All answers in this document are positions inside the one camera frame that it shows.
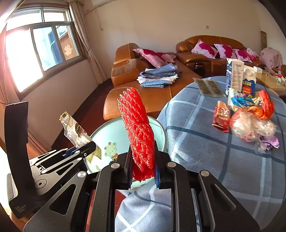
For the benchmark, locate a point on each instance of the red snack packet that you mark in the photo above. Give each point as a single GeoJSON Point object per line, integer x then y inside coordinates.
{"type": "Point", "coordinates": [221, 117]}

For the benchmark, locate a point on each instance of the red plastic bag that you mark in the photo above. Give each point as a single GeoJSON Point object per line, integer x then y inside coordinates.
{"type": "Point", "coordinates": [261, 106]}

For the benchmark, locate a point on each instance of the blue plaid tablecloth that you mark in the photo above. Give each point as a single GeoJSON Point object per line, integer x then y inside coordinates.
{"type": "Point", "coordinates": [256, 179]}

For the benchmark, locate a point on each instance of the purple wrapper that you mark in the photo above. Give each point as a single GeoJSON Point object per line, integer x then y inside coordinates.
{"type": "Point", "coordinates": [267, 143]}

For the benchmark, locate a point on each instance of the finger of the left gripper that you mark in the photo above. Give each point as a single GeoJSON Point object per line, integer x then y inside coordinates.
{"type": "Point", "coordinates": [55, 160]}

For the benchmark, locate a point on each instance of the pink floral pillow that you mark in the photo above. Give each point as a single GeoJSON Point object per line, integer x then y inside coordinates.
{"type": "Point", "coordinates": [205, 49]}
{"type": "Point", "coordinates": [242, 55]}
{"type": "Point", "coordinates": [225, 51]}

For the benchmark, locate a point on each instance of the pink floral pillow middle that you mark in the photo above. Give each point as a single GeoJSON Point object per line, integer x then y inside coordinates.
{"type": "Point", "coordinates": [225, 51]}

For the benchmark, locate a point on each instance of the brown leather long sofa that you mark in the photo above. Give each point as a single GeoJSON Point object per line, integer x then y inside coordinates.
{"type": "Point", "coordinates": [200, 63]}

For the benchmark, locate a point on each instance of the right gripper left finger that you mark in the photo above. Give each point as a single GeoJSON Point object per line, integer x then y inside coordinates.
{"type": "Point", "coordinates": [86, 201]}

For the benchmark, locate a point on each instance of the pink pillow on chaise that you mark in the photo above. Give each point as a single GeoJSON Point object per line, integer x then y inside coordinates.
{"type": "Point", "coordinates": [157, 59]}

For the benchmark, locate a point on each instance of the light blue trash bin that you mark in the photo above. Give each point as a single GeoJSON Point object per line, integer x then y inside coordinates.
{"type": "Point", "coordinates": [112, 139]}

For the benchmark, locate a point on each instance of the red foam net sleeve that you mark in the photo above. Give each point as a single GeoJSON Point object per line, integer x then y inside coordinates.
{"type": "Point", "coordinates": [140, 134]}

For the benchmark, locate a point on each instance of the wooden coffee table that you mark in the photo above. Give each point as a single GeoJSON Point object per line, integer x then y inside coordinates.
{"type": "Point", "coordinates": [269, 82]}

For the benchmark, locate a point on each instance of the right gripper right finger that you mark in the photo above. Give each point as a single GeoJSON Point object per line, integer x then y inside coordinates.
{"type": "Point", "coordinates": [199, 202]}

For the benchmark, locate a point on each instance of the clear plastic bag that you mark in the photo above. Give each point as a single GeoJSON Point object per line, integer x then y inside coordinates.
{"type": "Point", "coordinates": [250, 128]}

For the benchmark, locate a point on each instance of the brown leather chaise sofa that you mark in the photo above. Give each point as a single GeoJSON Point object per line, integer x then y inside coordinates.
{"type": "Point", "coordinates": [125, 71]}

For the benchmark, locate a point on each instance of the white blue milk carton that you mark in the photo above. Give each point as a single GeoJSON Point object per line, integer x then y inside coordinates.
{"type": "Point", "coordinates": [249, 81]}

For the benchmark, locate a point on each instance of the flat yellow black sachets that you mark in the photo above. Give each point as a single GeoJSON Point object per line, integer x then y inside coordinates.
{"type": "Point", "coordinates": [209, 88]}

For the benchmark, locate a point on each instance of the folded blue bedsheets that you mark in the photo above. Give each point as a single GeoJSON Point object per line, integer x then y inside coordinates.
{"type": "Point", "coordinates": [159, 77]}

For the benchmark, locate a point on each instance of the pink floral pillow left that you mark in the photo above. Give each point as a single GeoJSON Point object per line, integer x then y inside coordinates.
{"type": "Point", "coordinates": [205, 49]}

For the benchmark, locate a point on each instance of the pink floral pillow right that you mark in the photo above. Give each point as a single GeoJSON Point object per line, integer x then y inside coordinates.
{"type": "Point", "coordinates": [242, 55]}

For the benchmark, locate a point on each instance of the white air conditioner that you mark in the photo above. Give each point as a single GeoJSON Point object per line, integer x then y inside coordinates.
{"type": "Point", "coordinates": [99, 3]}

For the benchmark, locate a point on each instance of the gold brown snack wrapper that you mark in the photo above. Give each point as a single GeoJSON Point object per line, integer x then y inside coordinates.
{"type": "Point", "coordinates": [74, 131]}

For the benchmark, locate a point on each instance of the beige curtain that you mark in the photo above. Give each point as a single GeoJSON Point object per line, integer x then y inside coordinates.
{"type": "Point", "coordinates": [79, 21]}

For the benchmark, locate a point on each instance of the window with frame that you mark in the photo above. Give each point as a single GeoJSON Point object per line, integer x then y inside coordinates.
{"type": "Point", "coordinates": [41, 41]}

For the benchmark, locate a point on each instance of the white grey carton box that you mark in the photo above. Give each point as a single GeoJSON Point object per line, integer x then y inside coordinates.
{"type": "Point", "coordinates": [234, 75]}

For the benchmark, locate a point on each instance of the pink cloth pile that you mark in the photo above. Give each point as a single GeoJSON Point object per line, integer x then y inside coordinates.
{"type": "Point", "coordinates": [272, 58]}

